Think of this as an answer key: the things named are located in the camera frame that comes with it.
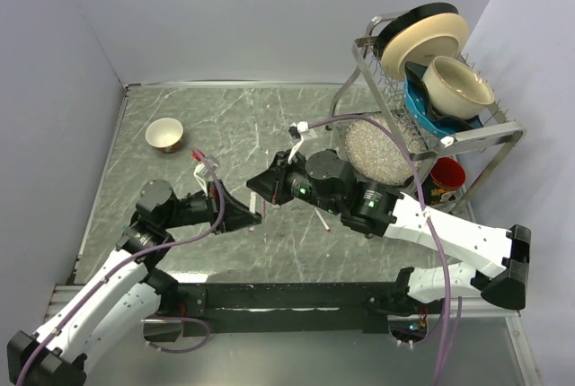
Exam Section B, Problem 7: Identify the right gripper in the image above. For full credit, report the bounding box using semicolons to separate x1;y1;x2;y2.
247;151;342;216

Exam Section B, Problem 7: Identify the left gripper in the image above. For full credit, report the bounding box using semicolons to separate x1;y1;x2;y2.
162;177;261;232

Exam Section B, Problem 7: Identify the pink thin pen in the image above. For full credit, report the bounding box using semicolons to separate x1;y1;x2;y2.
261;199;267;243

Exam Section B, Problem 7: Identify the white marker pen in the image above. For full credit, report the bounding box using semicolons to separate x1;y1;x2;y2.
314;208;331;232
250;191;258;215

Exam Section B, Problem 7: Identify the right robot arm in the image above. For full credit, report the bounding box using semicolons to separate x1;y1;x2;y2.
246;149;531;312

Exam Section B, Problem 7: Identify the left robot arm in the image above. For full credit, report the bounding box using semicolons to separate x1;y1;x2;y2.
7;180;261;385

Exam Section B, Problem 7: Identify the speckled glass plate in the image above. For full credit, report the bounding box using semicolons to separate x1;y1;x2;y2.
343;112;427;188

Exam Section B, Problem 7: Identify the small white bowl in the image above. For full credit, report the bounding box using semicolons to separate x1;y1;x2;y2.
145;118;184;154

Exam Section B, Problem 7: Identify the black base bar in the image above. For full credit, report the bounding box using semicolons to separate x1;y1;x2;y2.
156;282;442;334

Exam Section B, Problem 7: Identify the blue dotted bowl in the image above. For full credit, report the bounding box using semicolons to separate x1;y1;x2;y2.
403;78;482;138

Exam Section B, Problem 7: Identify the red black mug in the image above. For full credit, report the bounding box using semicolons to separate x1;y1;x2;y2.
420;157;466;206

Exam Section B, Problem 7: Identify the metal dish rack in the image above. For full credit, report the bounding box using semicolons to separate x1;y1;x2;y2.
329;12;526;216

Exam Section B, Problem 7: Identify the cream ceramic bowl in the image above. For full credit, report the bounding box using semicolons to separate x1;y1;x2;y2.
423;56;495;120

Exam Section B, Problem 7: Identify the large cream plate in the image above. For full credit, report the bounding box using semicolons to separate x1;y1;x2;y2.
380;13;470;81

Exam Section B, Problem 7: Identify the black plate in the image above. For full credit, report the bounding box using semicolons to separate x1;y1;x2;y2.
373;2;459;57

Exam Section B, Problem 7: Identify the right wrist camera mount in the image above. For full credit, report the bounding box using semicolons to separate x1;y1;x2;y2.
288;121;317;163

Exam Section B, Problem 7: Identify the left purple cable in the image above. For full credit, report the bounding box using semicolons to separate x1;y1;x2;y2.
15;147;226;386

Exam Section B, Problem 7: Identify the purple cable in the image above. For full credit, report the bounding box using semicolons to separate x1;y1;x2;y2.
15;147;226;386
309;114;464;386

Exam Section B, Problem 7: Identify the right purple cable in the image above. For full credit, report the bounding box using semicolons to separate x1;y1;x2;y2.
309;114;464;386

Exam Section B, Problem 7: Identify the aluminium frame rail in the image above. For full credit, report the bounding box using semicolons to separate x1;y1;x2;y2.
461;297;520;318

